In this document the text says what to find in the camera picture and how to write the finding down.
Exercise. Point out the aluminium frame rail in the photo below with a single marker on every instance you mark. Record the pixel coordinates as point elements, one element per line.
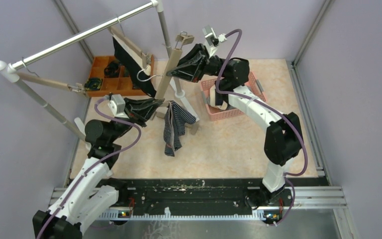
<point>320,197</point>

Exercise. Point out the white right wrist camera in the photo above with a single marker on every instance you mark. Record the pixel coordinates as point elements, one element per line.
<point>212,40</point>

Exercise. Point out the orange wooden tray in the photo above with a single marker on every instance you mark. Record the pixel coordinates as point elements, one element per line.
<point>107,76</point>

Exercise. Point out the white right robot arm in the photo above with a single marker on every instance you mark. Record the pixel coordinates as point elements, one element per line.
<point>283,136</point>

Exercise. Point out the beige hanger of navy underwear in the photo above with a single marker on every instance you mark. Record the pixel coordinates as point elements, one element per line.
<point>193,127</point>

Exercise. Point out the silver clothes rack rail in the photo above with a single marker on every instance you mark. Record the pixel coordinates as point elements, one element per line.
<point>9,70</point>

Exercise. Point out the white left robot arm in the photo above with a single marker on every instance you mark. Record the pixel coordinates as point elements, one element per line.
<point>83,201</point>

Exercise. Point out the beige hanger of striped underwear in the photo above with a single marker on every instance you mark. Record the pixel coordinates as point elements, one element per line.
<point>181,39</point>

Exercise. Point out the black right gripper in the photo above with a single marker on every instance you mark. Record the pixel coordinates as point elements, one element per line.
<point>193,65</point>

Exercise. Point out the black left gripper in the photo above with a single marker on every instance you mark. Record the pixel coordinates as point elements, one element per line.
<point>139,110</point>

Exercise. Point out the beige hanger of black underwear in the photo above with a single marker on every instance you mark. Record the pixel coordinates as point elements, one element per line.
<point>145,60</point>

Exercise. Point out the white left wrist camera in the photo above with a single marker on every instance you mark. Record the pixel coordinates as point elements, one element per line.
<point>117,106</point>

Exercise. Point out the beige clip hanger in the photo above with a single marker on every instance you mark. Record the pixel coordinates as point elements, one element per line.
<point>77,87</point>

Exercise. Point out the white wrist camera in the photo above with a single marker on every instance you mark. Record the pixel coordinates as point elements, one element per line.
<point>117,106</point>
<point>212,40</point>

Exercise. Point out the black underwear beige waistband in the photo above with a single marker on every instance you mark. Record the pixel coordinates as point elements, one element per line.
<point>134,69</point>

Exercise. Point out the navy white striped underwear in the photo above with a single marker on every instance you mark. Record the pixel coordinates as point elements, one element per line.
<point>175,119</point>

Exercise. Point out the navy underwear beige waistband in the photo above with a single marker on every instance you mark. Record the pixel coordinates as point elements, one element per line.
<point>215,100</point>

